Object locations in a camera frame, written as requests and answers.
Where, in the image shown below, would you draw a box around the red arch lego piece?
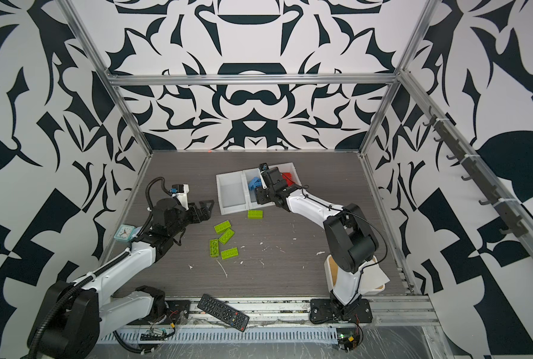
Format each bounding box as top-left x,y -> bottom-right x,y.
281,172 -> 296,186

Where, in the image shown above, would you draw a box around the blue lego brick large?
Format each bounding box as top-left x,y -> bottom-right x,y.
248,177 -> 262,191

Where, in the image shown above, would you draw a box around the green lego brick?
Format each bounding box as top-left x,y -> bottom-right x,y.
209,239 -> 220,258
214,221 -> 232,234
219,228 -> 235,245
247,209 -> 264,219
220,247 -> 239,260

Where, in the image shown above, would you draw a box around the green lego brick bottom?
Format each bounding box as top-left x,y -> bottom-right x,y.
220,247 -> 239,260

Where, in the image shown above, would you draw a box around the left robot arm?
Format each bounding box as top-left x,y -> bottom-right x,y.
27,197 -> 214,358

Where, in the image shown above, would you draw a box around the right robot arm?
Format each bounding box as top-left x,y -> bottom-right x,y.
255,163 -> 390,311

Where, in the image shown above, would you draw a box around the white three-compartment bin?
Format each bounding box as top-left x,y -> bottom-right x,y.
216,162 -> 304,215

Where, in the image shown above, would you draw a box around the small teal alarm clock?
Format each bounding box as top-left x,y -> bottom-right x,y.
114,224 -> 136,242

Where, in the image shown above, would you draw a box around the green circuit board left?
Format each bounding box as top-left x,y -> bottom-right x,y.
140,328 -> 175,341

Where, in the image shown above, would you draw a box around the green circuit board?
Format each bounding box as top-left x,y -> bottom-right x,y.
140,328 -> 175,341
337,330 -> 362,352

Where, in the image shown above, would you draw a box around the black remote control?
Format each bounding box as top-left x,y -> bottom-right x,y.
197,294 -> 249,332

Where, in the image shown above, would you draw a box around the green circuit board right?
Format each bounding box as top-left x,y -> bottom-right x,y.
337,330 -> 362,352

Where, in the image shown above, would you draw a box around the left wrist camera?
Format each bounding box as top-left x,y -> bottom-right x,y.
170,184 -> 190,209

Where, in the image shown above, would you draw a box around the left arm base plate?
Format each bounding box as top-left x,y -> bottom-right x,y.
160,300 -> 191,325

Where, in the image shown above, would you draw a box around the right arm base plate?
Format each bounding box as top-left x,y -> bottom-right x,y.
309,298 -> 374,325

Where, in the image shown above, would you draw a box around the white cable duct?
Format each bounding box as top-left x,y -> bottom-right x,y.
119,327 -> 339,345

